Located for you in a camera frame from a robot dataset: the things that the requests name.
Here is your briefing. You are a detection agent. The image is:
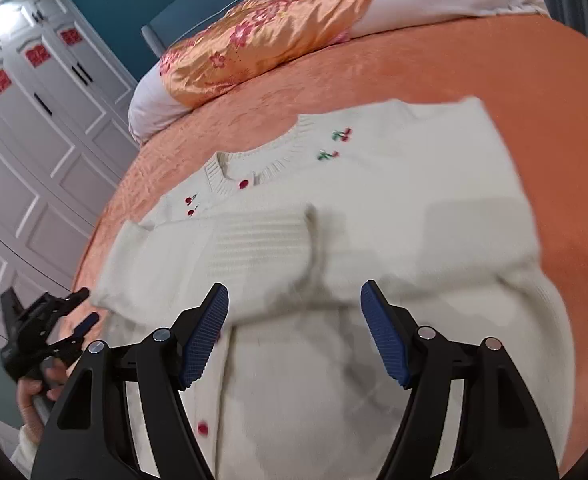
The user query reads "white wardrobe with red decorations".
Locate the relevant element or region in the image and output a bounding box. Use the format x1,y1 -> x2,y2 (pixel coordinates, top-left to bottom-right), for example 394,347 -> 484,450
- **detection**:
0,0 -> 138,346

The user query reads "orange floral satin pillow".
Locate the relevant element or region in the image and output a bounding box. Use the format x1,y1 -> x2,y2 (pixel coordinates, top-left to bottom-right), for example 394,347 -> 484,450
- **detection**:
160,0 -> 373,110

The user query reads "person's left hand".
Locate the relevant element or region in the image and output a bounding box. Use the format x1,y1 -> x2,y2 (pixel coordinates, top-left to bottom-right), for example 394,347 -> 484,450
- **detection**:
16,359 -> 67,445

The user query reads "white pillow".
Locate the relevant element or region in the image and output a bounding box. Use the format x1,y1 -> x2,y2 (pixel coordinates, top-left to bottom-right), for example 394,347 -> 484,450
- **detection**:
128,0 -> 548,145

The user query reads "orange bedspread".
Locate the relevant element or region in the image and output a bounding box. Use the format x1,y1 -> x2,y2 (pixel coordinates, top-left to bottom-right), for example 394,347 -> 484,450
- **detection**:
75,15 -> 588,468

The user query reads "white knit cherry cardigan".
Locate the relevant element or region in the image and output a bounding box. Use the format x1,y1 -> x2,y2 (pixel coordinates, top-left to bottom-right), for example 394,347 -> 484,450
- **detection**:
91,98 -> 575,479

